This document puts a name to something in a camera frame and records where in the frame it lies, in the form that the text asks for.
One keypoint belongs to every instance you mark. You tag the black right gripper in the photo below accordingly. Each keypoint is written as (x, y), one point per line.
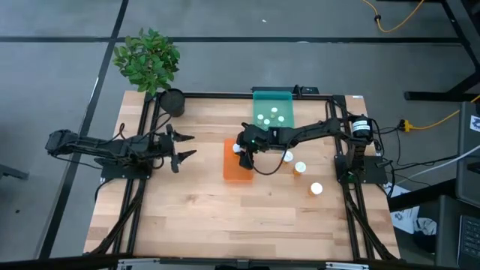
(258, 138)

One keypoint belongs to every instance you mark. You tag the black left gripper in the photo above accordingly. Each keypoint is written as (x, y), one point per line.
(168, 146)

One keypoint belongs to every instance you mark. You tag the orange pill bottle white cap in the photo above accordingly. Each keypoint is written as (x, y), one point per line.
(300, 167)
(288, 156)
(316, 188)
(236, 148)

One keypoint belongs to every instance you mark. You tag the pale pill bottle white cap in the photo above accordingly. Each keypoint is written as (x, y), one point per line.
(266, 121)

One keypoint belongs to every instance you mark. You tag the yellow pill bottle white cap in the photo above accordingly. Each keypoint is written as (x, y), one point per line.
(274, 110)
(260, 117)

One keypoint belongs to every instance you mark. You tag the small teal pill bottle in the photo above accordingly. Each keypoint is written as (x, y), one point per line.
(281, 119)

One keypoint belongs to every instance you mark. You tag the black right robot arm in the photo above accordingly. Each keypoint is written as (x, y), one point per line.
(318, 129)

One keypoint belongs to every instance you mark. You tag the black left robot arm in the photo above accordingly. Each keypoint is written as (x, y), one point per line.
(93, 148)

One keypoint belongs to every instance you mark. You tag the translucent orange plastic bin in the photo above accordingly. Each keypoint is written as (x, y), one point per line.
(234, 170)

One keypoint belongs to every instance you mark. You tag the translucent teal plastic bin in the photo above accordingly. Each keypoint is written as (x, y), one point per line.
(273, 99)

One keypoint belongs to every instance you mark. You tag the black box behind bin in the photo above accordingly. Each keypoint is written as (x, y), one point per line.
(305, 90)

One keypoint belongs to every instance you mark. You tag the black plant pot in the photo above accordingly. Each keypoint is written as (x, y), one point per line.
(172, 102)

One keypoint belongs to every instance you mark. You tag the green leafy potted plant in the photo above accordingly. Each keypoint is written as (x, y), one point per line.
(148, 60)

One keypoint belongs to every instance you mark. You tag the white paper sheet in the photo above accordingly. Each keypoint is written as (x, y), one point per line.
(403, 219)

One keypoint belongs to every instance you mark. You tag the grey cabinet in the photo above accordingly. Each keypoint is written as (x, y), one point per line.
(467, 161)

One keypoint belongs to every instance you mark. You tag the black desk leg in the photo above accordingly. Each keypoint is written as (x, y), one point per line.
(459, 86)

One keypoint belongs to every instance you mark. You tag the black keypad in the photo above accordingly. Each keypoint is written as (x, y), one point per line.
(470, 236)

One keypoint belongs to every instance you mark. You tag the black aluminium table frame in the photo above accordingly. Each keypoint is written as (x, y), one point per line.
(350, 217)

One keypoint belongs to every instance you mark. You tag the silver camera mount bar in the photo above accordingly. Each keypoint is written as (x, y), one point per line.
(337, 265)

